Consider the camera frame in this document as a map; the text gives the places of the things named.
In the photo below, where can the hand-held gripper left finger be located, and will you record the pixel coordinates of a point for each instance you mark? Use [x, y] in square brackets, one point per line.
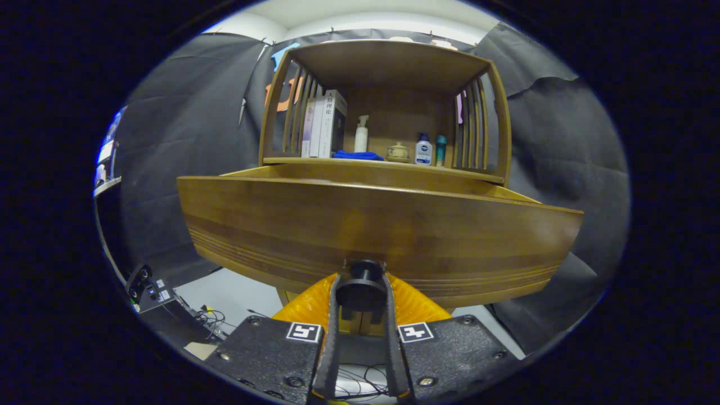
[332, 349]

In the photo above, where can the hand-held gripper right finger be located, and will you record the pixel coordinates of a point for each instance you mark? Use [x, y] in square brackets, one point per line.
[392, 349]

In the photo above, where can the black drawer knob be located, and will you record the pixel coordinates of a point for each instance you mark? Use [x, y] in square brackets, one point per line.
[361, 292]

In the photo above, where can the wooden drawer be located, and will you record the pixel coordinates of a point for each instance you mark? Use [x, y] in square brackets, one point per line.
[365, 225]

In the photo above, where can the wooden countertop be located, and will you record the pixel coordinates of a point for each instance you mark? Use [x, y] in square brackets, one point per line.
[450, 170]

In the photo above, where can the wooden cabinet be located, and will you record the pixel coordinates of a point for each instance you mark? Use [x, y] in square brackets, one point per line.
[388, 67]

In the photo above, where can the beige flat board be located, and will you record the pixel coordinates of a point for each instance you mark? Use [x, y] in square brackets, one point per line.
[201, 351]

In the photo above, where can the black electronics box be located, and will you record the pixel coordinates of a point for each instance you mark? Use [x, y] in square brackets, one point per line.
[163, 315]

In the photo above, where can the blue folded cloth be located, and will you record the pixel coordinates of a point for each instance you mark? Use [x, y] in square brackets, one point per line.
[354, 155]

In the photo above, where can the beige lidded teacup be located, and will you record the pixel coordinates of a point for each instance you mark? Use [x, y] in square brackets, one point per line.
[397, 152]

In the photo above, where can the white lotion bottle blue cap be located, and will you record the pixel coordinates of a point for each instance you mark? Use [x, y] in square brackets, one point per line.
[423, 153]

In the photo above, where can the teal spray can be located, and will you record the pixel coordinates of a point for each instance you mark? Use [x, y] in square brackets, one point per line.
[440, 152]

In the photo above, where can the white pump bottle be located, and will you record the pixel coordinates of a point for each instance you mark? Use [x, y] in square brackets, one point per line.
[361, 140]

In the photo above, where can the pale purple book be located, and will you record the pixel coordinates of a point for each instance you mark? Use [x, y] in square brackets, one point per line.
[307, 132]

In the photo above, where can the white book with dark cover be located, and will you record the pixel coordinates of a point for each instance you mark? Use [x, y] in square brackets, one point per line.
[329, 129]

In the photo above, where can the black backdrop cloth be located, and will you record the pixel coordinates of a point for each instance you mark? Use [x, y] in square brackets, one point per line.
[169, 140]

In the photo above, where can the cluttered white side shelf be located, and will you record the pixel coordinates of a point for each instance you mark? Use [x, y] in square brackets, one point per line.
[105, 152]

